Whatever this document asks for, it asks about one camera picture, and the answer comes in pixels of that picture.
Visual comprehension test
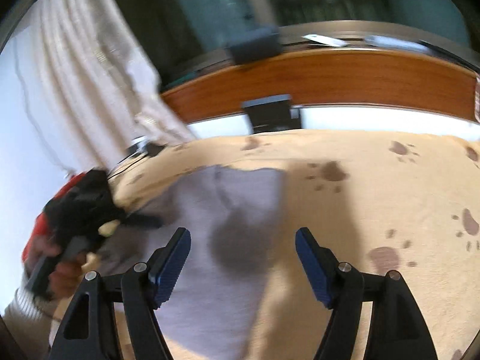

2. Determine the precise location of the glass window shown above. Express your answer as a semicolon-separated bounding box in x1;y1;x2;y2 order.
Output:
115;0;479;84

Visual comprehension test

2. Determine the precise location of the person's left hand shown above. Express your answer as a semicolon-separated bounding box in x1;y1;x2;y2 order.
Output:
24;235;87;300

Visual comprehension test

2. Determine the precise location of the wooden window sill frame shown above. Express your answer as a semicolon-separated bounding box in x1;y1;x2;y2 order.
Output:
161;49;478;123

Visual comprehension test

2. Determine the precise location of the grey fleece garment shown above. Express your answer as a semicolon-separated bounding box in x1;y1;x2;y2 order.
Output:
99;166;284;359

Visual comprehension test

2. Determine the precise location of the black box on wall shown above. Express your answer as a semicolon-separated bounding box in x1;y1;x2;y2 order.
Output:
241;94;302;134

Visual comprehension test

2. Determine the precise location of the yellow paw print blanket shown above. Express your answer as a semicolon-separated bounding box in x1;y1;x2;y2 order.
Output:
114;130;479;359

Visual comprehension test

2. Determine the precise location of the cream curtain left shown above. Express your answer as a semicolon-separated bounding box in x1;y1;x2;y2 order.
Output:
7;0;194;169

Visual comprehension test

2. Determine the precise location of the white black charger device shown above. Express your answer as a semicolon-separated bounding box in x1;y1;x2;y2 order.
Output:
126;136;165;158

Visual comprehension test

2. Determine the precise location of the pink striped hanging loop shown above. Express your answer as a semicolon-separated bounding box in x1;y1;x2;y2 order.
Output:
474;74;480;123

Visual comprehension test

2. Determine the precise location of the white paper on sill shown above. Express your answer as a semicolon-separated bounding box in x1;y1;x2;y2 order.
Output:
302;33;349;48

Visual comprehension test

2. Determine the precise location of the grey pouch on sill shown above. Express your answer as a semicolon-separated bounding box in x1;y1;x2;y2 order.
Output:
225;26;282;65

